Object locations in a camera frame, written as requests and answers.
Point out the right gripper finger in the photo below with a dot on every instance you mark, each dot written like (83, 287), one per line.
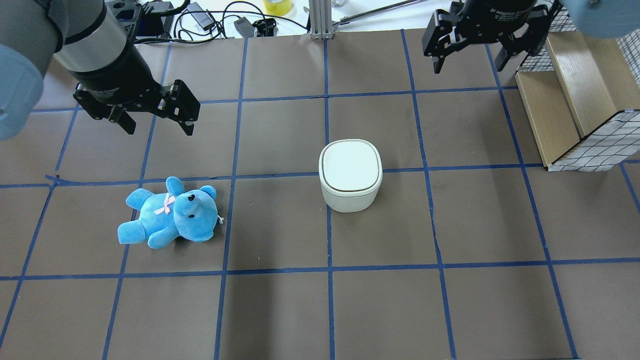
(441, 37)
(532, 40)

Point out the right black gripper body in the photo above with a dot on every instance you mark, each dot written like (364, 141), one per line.
(497, 16)

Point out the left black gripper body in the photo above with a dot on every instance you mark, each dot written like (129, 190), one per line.
(116, 72)

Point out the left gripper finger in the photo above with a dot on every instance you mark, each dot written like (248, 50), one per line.
(116, 114)
(180, 105)

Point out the white trash can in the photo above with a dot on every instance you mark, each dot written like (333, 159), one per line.
(350, 173)

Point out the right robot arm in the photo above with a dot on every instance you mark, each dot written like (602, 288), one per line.
(604, 19)

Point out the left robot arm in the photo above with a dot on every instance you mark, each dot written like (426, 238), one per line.
(86, 38)

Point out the black power adapter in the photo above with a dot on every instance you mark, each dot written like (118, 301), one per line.
(203, 19)

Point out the blue teddy bear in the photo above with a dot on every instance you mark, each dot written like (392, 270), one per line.
(177, 213)

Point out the yellow tape roll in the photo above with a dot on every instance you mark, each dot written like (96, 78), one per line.
(277, 8)

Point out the wooden wire shelf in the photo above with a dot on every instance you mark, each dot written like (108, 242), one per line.
(581, 97)

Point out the aluminium frame post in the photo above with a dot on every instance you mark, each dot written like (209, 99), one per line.
(321, 23)

